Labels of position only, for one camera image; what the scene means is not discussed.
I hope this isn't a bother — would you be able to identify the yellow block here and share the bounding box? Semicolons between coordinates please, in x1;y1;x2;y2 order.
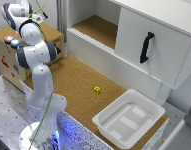
93;85;102;95

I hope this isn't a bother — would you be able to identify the white cabinet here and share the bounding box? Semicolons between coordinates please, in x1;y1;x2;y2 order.
66;0;191;108

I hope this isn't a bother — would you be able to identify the white plastic box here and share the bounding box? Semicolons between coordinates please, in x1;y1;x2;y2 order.
91;88;167;150

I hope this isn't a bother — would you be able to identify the white sliding door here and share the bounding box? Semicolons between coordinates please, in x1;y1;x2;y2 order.
113;6;191;90

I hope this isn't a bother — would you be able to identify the green button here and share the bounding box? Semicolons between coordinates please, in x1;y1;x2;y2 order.
16;43;27;51

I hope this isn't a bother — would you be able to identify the blue button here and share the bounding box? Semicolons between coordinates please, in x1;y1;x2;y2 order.
10;38;21;48

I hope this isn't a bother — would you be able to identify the wooden drawer box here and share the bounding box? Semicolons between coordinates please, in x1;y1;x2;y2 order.
0;21;66;93

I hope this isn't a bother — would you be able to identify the red button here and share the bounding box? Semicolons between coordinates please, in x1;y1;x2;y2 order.
4;35;14;44

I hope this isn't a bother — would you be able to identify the black drawer handle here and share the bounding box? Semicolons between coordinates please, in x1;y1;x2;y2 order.
55;45;63;56

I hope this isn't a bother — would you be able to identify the green cable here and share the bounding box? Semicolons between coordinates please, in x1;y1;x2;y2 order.
27;0;56;150

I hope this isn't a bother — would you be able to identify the black door handle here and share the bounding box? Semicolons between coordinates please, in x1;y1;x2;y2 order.
139;31;156;65

